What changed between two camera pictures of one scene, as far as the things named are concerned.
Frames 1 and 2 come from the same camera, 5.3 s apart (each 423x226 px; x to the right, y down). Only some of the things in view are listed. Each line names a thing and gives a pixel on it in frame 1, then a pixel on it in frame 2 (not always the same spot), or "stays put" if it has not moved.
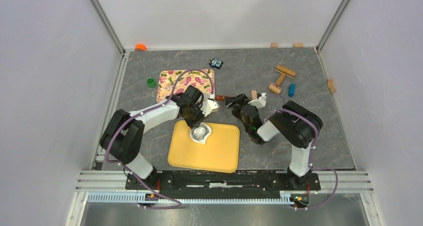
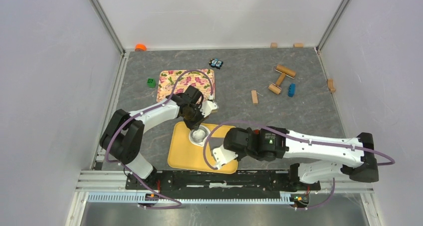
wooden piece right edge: (330, 85) stays put
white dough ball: (199, 133) stays put
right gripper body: (241, 101) -> (253, 156)
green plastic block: (151, 83) stays put
